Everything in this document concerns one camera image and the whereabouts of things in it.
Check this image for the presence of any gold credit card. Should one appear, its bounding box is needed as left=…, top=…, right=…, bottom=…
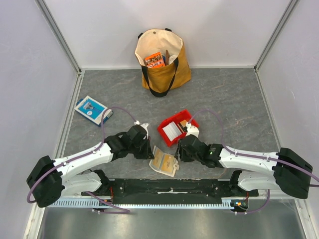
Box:
left=161, top=154, right=174, bottom=175
left=153, top=148, right=163, bottom=169

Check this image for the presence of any beige leather card holder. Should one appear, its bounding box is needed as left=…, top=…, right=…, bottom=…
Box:
left=149, top=146, right=179, bottom=177

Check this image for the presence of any red plastic bin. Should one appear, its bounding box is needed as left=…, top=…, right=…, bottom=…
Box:
left=158, top=109, right=199, bottom=147

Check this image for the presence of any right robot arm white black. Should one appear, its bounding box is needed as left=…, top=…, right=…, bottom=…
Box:
left=175, top=135, right=313, bottom=199

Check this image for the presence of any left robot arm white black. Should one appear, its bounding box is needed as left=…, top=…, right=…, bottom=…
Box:
left=26, top=123, right=154, bottom=208

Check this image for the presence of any white card stack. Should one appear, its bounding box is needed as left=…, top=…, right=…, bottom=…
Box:
left=162, top=122, right=182, bottom=141

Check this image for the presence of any gold card in bin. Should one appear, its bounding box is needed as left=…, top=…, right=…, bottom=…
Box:
left=177, top=119, right=188, bottom=132

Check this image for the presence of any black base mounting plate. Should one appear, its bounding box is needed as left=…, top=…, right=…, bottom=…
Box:
left=93, top=179, right=259, bottom=205

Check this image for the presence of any blue razor package box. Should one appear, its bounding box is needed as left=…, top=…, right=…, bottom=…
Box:
left=74, top=96, right=113, bottom=127

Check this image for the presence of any mustard canvas tote bag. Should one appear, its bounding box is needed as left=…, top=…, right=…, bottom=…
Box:
left=135, top=28, right=191, bottom=98

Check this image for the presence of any orange snack box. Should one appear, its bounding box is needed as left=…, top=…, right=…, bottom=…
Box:
left=145, top=52, right=165, bottom=68

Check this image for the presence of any white item in bag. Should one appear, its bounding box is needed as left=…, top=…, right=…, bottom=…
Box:
left=168, top=55, right=177, bottom=64

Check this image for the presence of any brown item in bag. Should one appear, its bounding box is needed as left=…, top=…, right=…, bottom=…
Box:
left=163, top=50, right=169, bottom=65

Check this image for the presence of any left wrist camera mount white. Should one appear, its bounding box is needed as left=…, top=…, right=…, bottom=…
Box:
left=134, top=120, right=149, bottom=133

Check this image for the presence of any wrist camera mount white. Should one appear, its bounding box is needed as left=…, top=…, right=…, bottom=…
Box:
left=186, top=122, right=199, bottom=137
left=134, top=120, right=149, bottom=133

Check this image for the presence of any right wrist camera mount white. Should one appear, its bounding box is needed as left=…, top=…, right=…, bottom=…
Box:
left=186, top=122, right=199, bottom=137

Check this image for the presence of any white cable duct rail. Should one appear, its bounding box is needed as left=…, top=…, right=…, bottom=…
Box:
left=49, top=198, right=234, bottom=210

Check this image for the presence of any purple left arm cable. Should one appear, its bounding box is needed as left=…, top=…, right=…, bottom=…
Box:
left=26, top=107, right=132, bottom=215

